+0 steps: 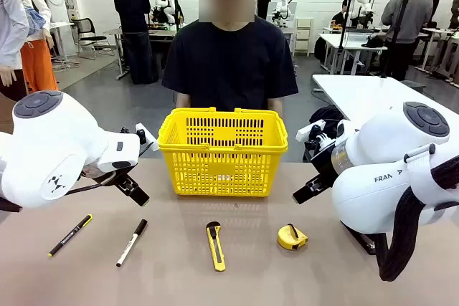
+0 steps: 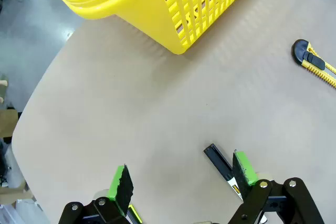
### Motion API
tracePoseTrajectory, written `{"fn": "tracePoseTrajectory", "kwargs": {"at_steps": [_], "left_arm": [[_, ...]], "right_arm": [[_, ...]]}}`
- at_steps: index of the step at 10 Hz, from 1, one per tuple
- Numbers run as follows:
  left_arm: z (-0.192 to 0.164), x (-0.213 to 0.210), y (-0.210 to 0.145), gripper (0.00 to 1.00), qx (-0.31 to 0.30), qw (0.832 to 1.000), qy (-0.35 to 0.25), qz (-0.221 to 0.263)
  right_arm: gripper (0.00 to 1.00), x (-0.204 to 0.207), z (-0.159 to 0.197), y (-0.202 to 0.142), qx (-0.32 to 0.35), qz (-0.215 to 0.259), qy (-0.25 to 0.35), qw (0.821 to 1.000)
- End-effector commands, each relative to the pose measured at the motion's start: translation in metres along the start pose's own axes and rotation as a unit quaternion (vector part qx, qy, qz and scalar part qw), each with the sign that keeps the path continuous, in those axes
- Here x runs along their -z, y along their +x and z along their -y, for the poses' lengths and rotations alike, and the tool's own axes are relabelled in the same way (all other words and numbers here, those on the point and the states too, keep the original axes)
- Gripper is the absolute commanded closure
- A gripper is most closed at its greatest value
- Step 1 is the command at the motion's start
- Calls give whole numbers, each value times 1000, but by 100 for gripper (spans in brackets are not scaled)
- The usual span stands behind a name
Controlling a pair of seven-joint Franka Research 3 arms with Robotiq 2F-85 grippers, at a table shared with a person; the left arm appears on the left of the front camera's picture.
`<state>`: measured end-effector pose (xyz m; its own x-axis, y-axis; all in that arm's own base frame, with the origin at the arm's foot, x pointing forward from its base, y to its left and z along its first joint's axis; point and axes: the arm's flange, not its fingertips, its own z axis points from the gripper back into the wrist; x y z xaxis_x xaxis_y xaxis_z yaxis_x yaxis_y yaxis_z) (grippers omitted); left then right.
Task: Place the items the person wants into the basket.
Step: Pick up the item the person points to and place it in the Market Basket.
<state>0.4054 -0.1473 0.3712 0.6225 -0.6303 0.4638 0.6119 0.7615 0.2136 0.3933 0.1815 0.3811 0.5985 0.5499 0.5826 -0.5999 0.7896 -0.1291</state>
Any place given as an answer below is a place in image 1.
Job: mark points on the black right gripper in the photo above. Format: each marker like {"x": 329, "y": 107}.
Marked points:
{"x": 322, "y": 162}

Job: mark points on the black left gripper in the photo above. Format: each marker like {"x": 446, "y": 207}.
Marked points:
{"x": 107, "y": 177}

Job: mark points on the yellow tape measure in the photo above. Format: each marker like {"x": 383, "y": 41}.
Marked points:
{"x": 287, "y": 238}

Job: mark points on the white marker with black cap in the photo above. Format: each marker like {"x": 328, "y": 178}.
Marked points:
{"x": 131, "y": 245}

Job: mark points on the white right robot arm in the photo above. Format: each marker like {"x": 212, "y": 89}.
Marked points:
{"x": 376, "y": 162}

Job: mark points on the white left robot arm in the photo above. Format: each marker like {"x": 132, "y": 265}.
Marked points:
{"x": 54, "y": 141}

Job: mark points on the person's left forearm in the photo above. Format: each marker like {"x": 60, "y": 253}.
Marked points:
{"x": 274, "y": 105}

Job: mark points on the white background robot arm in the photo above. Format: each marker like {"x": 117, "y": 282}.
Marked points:
{"x": 283, "y": 1}

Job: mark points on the person's right forearm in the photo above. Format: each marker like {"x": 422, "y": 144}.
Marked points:
{"x": 183, "y": 100}

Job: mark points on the yellow plastic shopping basket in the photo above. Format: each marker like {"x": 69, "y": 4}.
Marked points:
{"x": 222, "y": 169}

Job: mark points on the person in dark t-shirt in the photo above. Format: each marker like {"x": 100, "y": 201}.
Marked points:
{"x": 229, "y": 62}

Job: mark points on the seated person in black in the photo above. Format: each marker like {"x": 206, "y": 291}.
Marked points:
{"x": 340, "y": 17}

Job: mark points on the standing person in black top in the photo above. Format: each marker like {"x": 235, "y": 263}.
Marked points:
{"x": 262, "y": 3}

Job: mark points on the black backpack on stool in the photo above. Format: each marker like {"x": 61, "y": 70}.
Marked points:
{"x": 324, "y": 116}

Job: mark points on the black pen with yellow cap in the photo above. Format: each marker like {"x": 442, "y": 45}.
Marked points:
{"x": 70, "y": 236}

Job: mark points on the yellow utility knife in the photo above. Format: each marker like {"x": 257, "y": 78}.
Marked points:
{"x": 216, "y": 248}

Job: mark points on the white drawer cabinet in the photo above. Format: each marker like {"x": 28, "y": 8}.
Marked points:
{"x": 303, "y": 37}

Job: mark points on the white background work table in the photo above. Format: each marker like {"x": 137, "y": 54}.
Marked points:
{"x": 351, "y": 42}

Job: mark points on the mannequin with orange pants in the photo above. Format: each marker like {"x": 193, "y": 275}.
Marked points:
{"x": 37, "y": 66}

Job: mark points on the grey background table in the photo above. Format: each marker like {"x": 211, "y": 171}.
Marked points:
{"x": 161, "y": 33}

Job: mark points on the black cap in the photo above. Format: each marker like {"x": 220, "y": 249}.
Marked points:
{"x": 373, "y": 42}

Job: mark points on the thin black light stand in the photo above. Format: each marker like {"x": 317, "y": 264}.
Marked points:
{"x": 345, "y": 33}

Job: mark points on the black mesh chair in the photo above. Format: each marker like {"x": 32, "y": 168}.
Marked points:
{"x": 86, "y": 28}

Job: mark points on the man in black clothes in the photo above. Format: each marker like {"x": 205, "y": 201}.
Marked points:
{"x": 134, "y": 8}

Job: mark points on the man in grey sweater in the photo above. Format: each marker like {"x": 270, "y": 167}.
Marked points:
{"x": 409, "y": 15}

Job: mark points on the mannequin with light blue shirt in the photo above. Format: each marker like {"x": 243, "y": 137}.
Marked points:
{"x": 10, "y": 33}

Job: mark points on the white desk with grey legs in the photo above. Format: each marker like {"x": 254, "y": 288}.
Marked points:
{"x": 439, "y": 33}

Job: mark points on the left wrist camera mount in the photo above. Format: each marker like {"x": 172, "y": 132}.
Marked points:
{"x": 148, "y": 143}

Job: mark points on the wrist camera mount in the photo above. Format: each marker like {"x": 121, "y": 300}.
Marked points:
{"x": 148, "y": 143}
{"x": 305, "y": 133}

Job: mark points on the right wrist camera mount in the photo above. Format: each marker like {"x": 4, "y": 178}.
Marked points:
{"x": 305, "y": 133}

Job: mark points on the black tripod with white camera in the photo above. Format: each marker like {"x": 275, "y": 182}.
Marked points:
{"x": 397, "y": 33}

